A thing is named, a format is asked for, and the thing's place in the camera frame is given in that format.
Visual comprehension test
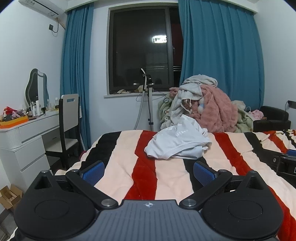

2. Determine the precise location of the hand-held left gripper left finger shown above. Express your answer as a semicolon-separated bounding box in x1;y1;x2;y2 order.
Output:
33;161;119;210

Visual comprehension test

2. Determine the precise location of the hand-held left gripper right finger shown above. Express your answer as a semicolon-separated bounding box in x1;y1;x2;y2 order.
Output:
179;161;264;210

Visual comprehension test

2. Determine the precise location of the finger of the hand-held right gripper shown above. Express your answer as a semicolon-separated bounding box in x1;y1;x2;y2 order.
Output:
264;149;296;172

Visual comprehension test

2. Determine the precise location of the pile of clothes and blankets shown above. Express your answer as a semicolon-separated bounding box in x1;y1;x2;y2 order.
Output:
158;91;255;133

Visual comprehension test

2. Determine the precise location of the striped fleece blanket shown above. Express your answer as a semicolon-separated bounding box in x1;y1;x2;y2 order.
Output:
54;128;296;241

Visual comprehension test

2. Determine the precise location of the black armchair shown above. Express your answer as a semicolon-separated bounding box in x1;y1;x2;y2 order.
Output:
253;106;291;132

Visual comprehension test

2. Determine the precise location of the pink cloth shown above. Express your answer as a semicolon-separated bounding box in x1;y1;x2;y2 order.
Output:
251;109;264;120

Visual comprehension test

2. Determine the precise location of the black white chair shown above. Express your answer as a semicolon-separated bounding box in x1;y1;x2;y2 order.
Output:
45;93;82;169

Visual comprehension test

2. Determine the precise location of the pink fluffy robe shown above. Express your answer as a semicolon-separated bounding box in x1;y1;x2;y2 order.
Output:
185;84;238;133

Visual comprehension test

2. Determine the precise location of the white vanity desk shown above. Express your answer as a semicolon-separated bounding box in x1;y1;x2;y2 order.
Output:
0;111;61;186

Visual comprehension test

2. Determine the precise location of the grey white garment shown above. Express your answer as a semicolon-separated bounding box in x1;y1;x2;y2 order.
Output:
161;75;218;130

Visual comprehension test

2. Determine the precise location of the group of cosmetic bottles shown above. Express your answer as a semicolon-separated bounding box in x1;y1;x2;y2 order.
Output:
22;97;60;117

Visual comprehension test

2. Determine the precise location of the cardboard box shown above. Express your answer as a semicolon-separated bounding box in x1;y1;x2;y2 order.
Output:
0;184;23;210

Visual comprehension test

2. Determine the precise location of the tripod stand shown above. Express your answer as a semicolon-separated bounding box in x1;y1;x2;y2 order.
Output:
140;68;155;131

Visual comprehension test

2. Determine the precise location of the orange tray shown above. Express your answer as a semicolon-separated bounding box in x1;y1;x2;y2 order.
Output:
0;116;28;129

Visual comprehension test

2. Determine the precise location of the wavy vanity mirror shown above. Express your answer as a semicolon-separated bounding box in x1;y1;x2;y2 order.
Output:
25;68;50;108

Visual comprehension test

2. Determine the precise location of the blue curtain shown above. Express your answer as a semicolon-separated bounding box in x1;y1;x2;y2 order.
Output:
178;0;265;112
60;3;94;151

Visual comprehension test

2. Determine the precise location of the dark window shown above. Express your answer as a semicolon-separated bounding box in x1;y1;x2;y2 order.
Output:
107;6;184;95

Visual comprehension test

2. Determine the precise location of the white air conditioner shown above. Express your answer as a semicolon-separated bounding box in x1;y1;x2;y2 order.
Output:
18;0;64;18

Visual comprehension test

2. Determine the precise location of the grey camera tripod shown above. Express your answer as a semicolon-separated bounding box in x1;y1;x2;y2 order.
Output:
134;90;148;130

